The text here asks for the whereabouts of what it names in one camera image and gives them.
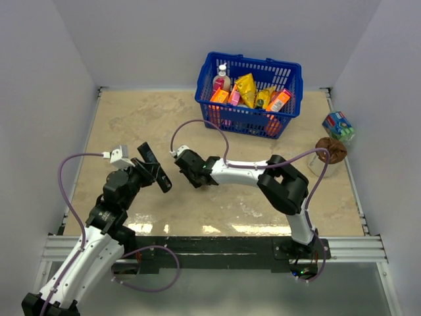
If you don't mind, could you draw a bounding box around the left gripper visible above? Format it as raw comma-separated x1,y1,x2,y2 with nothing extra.
120,157,159,209

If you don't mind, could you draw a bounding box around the black remote control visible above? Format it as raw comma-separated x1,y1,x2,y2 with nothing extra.
137,142,172,193

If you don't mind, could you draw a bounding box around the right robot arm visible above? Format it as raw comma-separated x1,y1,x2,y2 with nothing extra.
171,145,317,259

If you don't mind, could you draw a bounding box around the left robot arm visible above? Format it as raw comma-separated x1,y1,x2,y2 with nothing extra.
22,158,161,315

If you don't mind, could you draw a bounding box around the orange pink box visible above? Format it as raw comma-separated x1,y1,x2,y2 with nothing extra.
210,88,230,104

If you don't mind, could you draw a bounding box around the white pump bottle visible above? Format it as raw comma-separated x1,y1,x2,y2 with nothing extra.
212,63,231,92

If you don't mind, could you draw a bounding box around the yellow green bag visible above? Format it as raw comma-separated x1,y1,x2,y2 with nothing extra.
255,86,276,109

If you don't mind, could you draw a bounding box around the yellow snack bag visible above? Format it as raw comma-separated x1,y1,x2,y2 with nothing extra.
235,73,257,109

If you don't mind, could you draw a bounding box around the orange carton box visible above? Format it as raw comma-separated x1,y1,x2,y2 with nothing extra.
266,89,292,112

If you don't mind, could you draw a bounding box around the brown lidded white cup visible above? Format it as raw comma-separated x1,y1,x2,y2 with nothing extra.
307,137,347,177

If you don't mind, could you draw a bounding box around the blue plastic basket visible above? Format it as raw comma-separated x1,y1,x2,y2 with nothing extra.
195,52,303,139

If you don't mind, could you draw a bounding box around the blue green sponge pack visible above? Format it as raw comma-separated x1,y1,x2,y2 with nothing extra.
322,111,355,143

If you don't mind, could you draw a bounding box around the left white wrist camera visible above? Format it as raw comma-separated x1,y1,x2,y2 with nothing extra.
101,145,135,169

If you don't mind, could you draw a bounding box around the black base frame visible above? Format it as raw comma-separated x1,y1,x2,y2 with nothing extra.
114,236,331,274

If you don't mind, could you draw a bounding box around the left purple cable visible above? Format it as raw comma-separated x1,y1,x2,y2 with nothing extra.
38,153,111,316

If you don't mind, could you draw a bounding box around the purple cable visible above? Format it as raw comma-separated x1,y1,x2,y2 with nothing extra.
38,153,111,316
170,118,330,238

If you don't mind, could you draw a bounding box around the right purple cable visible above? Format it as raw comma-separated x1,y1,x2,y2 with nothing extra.
170,118,330,238

